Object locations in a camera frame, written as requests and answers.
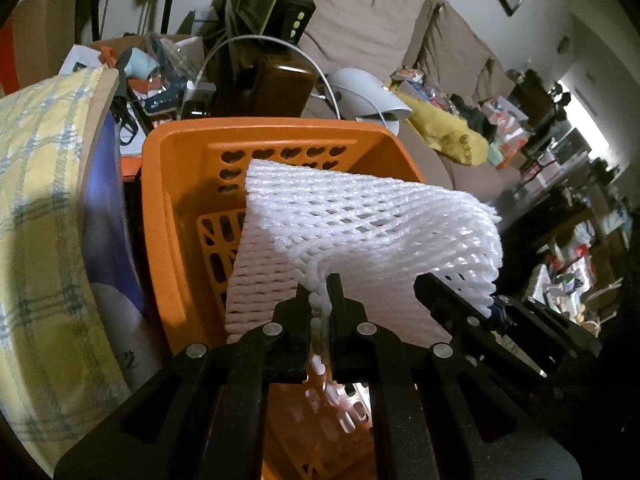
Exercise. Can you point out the dark coffee table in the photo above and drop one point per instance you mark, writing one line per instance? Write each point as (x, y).
(545, 200)

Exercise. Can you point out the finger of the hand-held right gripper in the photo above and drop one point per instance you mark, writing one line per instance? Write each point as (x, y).
(502, 312)
(450, 310)

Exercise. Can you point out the green black device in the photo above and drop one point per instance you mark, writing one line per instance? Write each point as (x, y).
(275, 5)

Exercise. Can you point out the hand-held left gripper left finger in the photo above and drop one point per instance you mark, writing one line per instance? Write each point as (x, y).
(295, 340)

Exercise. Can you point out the blue white bag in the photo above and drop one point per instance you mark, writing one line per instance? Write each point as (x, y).
(115, 220)

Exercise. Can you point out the brown sofa cushion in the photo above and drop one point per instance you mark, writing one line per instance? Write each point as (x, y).
(497, 77)
(450, 45)
(360, 5)

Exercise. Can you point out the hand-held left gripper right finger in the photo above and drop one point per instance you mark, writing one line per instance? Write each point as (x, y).
(342, 340)

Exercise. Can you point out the white curved device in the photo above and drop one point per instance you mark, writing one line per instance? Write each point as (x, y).
(360, 90)

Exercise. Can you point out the yellow cloth on sofa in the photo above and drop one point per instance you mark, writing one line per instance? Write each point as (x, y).
(445, 125)

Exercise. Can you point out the yellow plaid tablecloth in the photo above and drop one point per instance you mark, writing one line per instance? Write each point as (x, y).
(45, 210)

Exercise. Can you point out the brown sofa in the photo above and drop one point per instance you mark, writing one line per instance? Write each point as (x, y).
(350, 105)

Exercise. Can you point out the orange plastic basket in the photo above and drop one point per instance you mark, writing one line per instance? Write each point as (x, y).
(170, 200)

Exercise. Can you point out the dark brown container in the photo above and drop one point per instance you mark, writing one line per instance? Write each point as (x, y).
(280, 85)

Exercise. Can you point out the white foam net sheet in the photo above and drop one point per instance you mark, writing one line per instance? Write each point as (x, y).
(375, 220)

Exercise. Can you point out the open cardboard clutter box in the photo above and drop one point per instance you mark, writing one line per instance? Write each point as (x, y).
(80, 60)

